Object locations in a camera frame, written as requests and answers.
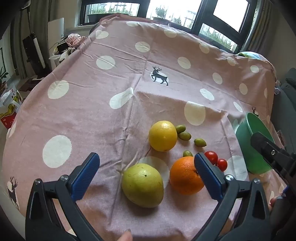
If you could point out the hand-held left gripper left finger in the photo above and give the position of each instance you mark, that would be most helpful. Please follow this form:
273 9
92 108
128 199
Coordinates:
85 179

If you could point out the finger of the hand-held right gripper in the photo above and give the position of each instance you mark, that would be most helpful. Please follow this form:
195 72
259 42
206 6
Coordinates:
272 153

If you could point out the pink polka dot tablecloth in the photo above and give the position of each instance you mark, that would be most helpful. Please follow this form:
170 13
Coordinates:
115 92

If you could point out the white board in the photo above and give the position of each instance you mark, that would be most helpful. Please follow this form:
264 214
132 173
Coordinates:
56 34

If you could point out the red cherry tomato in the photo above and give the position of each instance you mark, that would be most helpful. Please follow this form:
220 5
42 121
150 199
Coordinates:
222 164
211 157

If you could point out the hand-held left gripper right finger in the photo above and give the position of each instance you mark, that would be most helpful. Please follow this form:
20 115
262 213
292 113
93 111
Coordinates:
208 179

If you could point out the pile of clothes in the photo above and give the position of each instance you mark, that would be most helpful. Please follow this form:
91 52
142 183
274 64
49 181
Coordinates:
69 45

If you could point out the red and yellow cardboard box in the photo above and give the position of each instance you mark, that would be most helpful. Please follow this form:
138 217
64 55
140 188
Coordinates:
9 109

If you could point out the orange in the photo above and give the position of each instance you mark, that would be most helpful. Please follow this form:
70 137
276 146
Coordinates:
185 178

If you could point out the person's left hand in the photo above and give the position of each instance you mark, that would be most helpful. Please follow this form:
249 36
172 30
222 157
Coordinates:
124 235

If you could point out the person's right hand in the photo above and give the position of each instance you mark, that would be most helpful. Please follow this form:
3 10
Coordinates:
274 202

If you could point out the green bowl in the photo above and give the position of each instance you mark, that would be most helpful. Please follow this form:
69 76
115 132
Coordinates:
252 143

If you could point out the yellow grapefruit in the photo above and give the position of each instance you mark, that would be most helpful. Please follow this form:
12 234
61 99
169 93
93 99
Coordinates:
162 136

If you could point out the black and white stand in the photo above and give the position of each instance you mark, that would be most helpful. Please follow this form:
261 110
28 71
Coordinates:
34 51

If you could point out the green olive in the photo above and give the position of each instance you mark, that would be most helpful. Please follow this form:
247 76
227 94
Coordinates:
184 135
187 153
180 128
199 142

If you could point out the grey sofa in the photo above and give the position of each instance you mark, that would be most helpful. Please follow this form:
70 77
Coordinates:
285 99

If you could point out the yellow-green pomelo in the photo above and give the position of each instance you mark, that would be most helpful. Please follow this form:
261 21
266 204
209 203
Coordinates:
142 185

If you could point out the black framed window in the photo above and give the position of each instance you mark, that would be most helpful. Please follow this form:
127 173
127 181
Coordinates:
175 11

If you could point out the grey striped curtain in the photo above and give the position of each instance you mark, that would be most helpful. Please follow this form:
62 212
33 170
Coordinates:
256 25

